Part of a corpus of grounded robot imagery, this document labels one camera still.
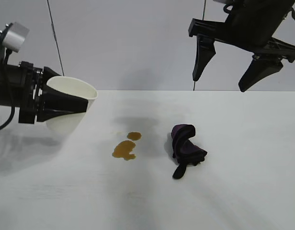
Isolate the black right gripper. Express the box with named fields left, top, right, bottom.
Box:
left=187, top=0, right=295, bottom=93

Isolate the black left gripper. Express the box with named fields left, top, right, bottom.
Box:
left=18, top=61, right=89, bottom=125

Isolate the white paper cup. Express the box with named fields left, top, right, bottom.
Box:
left=45, top=75, right=98, bottom=135

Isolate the purple cloth with black trim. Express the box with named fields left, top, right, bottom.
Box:
left=170, top=123, right=208, bottom=180

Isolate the small brown liquid puddle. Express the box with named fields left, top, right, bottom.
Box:
left=126, top=131, right=142, bottom=140

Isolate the large brown liquid puddle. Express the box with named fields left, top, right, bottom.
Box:
left=111, top=140, right=137, bottom=161

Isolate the thin black hanging cable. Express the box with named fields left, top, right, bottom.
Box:
left=192, top=0, right=207, bottom=92
left=46, top=0, right=65, bottom=77

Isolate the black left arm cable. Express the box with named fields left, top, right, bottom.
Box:
left=0, top=104, right=16, bottom=133

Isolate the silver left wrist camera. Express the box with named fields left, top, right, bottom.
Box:
left=0, top=22, right=31, bottom=68

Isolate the coiled black gripper cable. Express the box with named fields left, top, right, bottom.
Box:
left=284, top=6, right=295, bottom=23

